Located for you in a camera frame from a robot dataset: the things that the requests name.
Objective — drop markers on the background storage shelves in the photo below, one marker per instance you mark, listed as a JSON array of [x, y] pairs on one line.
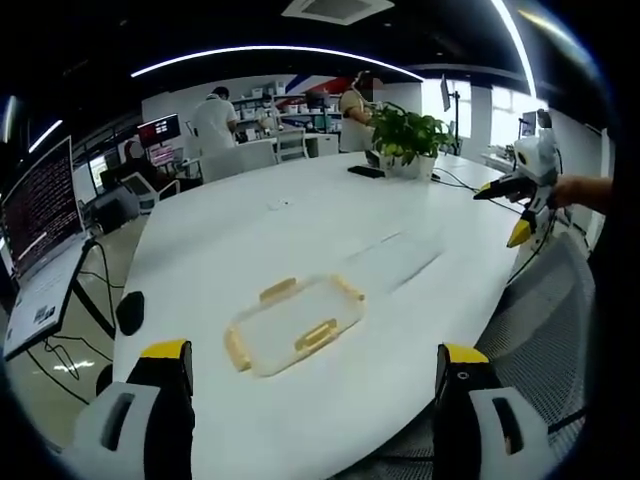
[[300, 107]]

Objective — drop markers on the green potted plant white pot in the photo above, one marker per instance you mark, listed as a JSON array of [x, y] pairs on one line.
[[407, 137]]

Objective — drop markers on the clear plastic lid yellow buckles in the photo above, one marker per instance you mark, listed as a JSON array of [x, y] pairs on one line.
[[295, 330]]

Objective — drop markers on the black smartphone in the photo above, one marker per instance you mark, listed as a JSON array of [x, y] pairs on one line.
[[366, 171]]

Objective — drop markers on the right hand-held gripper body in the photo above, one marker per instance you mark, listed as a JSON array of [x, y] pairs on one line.
[[536, 150]]

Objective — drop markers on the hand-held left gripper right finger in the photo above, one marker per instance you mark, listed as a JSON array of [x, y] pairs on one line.
[[475, 400]]

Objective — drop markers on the ceiling light strip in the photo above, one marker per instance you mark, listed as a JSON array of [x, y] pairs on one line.
[[260, 51]]

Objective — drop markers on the white office chair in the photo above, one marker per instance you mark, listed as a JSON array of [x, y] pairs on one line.
[[145, 192], [240, 159], [291, 144]]

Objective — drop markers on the open silver laptop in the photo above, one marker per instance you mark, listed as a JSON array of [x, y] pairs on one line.
[[42, 240]]

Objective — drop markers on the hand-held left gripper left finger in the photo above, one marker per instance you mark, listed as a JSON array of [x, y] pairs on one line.
[[150, 400]]

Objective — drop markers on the ceiling air vent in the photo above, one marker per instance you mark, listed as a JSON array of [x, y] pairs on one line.
[[337, 10]]

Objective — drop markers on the monitor with red screen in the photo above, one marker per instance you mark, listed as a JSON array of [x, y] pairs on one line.
[[159, 130]]

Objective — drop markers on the black round device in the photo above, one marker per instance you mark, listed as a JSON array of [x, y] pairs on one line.
[[131, 312]]

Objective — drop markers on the person's right hand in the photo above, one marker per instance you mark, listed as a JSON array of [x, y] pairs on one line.
[[580, 191]]

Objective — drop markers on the grey mesh office chair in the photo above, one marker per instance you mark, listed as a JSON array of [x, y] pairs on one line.
[[540, 320]]

